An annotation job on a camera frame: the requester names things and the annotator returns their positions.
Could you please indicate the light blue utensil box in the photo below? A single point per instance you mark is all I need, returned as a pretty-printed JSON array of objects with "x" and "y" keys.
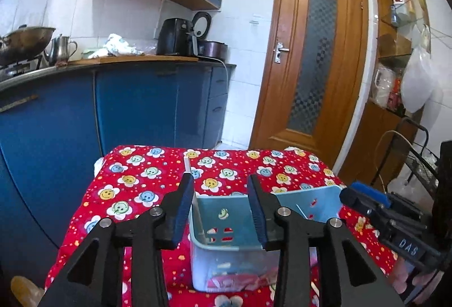
[{"x": 212, "y": 211}]

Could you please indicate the wooden door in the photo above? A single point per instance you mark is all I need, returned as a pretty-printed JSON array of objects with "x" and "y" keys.
[{"x": 279, "y": 116}]

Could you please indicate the patterned white cloth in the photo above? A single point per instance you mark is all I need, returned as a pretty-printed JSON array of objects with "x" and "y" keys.
[{"x": 116, "y": 43}]

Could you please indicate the person's right hand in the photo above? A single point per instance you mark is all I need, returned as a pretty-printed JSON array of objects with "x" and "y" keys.
[{"x": 400, "y": 275}]

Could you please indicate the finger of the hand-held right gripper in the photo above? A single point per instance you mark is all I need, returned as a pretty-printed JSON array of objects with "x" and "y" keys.
[{"x": 363, "y": 195}]

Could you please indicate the white plastic bag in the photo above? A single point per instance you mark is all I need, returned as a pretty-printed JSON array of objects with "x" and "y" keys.
[{"x": 416, "y": 81}]

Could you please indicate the red floral tablecloth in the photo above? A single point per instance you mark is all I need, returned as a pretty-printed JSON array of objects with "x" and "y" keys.
[{"x": 141, "y": 169}]

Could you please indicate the metal kettle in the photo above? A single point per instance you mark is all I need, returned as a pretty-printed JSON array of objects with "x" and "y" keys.
[{"x": 60, "y": 49}]

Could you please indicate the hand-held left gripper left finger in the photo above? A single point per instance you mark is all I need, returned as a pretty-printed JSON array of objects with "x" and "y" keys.
[{"x": 183, "y": 208}]

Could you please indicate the metal wok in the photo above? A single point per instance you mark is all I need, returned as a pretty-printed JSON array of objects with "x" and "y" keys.
[{"x": 24, "y": 42}]

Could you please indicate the rice cooker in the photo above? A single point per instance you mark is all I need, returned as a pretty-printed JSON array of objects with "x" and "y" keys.
[{"x": 212, "y": 49}]

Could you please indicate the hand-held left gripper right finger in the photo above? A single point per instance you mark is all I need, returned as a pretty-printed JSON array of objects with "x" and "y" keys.
[{"x": 256, "y": 211}]

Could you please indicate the pale flat stick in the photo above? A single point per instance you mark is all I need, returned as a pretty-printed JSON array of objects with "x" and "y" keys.
[{"x": 190, "y": 179}]

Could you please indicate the black air fryer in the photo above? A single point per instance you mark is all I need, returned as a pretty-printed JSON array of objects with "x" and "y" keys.
[{"x": 173, "y": 35}]

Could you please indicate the wooden shelf unit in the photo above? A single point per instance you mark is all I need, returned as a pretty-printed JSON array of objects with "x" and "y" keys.
[{"x": 360, "y": 144}]

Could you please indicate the tan wooden object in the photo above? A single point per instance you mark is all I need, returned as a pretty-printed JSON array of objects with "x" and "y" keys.
[{"x": 24, "y": 289}]

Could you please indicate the gas stove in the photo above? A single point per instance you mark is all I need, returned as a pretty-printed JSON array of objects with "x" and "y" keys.
[{"x": 17, "y": 71}]

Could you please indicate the blue kitchen base cabinet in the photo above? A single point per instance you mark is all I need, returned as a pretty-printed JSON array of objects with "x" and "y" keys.
[{"x": 141, "y": 105}]

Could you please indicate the wooden cutting board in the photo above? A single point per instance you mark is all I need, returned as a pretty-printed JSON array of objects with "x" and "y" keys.
[{"x": 141, "y": 58}]

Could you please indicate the white plastic jug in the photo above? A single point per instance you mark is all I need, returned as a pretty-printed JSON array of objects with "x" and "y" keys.
[{"x": 383, "y": 84}]

